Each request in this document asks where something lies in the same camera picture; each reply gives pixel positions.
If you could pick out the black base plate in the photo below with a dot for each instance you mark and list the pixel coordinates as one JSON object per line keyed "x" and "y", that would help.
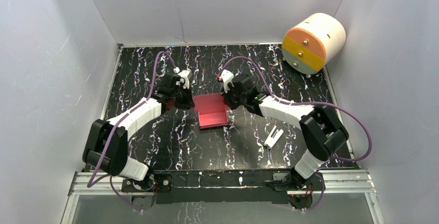
{"x": 263, "y": 194}

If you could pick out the round drawer cabinet toy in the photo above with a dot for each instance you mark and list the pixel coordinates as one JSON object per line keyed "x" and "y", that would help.
{"x": 311, "y": 44}

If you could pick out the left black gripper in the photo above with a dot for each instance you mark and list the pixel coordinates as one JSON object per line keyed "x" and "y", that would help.
{"x": 185, "y": 98}

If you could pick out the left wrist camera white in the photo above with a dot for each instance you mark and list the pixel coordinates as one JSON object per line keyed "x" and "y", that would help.
{"x": 185, "y": 76}

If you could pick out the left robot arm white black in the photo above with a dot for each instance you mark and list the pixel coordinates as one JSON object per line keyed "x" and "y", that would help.
{"x": 107, "y": 143}

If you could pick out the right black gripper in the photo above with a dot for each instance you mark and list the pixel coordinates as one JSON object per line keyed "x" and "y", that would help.
{"x": 225, "y": 97}

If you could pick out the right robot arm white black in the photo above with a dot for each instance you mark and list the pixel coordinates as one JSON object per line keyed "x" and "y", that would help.
{"x": 321, "y": 128}

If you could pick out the pink paper box sheet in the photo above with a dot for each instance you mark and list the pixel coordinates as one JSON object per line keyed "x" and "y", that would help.
{"x": 211, "y": 110}

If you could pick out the aluminium front rail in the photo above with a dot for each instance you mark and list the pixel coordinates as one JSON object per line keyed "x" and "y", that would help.
{"x": 336, "y": 181}

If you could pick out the small white plastic clip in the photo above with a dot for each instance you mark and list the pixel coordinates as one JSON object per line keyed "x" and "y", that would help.
{"x": 273, "y": 137}

